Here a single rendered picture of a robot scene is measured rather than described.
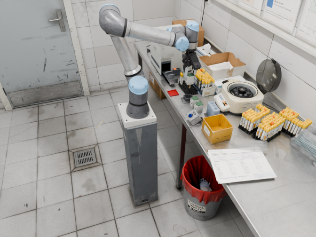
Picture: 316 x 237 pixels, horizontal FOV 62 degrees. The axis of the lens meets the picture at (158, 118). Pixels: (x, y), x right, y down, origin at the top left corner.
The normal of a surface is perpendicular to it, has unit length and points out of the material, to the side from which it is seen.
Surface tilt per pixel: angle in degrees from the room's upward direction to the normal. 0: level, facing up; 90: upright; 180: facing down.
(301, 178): 0
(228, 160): 0
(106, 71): 90
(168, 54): 90
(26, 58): 90
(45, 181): 0
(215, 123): 90
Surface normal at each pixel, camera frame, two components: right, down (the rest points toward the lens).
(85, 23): 0.32, 0.60
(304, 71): -0.95, 0.21
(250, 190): 0.00, -0.77
